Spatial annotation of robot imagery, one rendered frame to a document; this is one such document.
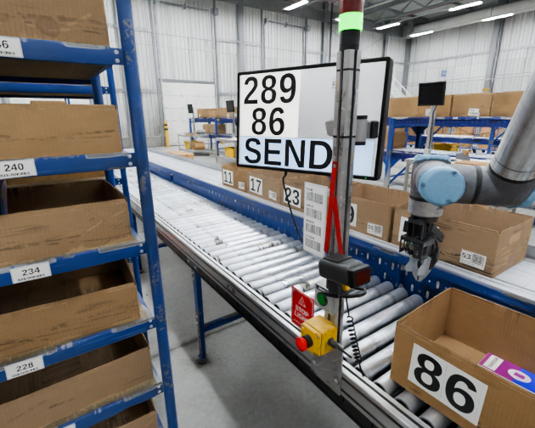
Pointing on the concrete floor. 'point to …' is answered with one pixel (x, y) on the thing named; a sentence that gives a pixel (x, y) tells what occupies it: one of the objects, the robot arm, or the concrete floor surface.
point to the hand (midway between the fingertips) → (419, 276)
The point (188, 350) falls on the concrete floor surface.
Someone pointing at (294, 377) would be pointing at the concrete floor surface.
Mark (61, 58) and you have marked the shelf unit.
